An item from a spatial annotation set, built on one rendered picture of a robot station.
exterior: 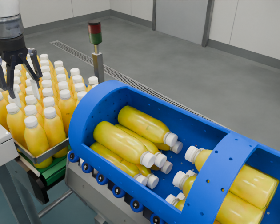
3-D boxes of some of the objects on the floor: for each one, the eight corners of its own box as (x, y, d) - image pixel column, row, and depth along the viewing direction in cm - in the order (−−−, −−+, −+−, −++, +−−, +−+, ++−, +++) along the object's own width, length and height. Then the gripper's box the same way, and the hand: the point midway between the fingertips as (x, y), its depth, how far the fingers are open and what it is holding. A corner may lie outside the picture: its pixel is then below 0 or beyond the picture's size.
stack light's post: (110, 194, 194) (96, 55, 130) (107, 190, 196) (91, 53, 132) (114, 190, 196) (102, 53, 133) (110, 187, 198) (97, 50, 135)
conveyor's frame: (74, 293, 141) (36, 185, 89) (-41, 153, 228) (-94, 58, 176) (133, 230, 170) (130, 121, 118) (11, 127, 258) (-21, 39, 206)
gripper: (-20, 46, 68) (6, 118, 81) (45, 30, 80) (58, 94, 93) (-31, 39, 72) (-5, 109, 85) (32, 25, 84) (46, 88, 97)
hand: (26, 94), depth 88 cm, fingers open, 6 cm apart
